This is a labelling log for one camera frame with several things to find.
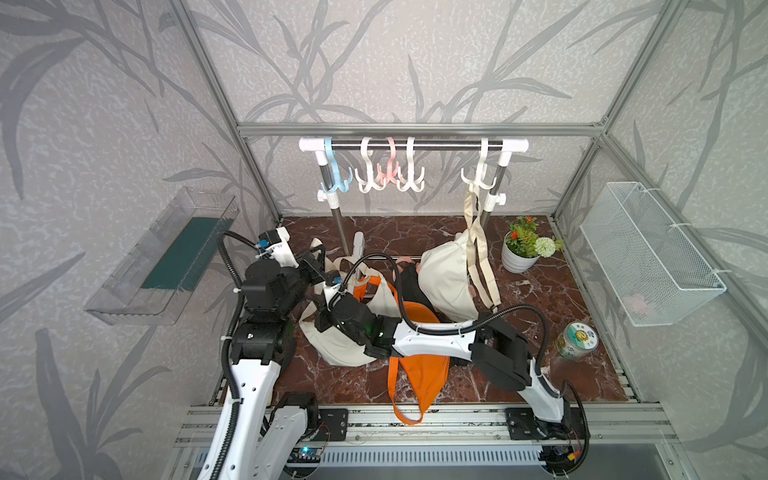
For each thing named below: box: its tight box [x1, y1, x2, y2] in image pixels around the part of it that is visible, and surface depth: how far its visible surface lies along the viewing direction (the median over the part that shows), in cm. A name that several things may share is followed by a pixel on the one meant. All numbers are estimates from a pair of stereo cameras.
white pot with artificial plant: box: [501, 216, 564, 273], surface depth 96 cm
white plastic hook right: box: [461, 137, 497, 192], surface depth 68 cm
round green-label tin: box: [556, 322, 599, 360], surface depth 82 cm
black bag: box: [393, 262, 438, 317], surface depth 93 cm
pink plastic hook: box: [377, 137, 400, 185], surface depth 68 cm
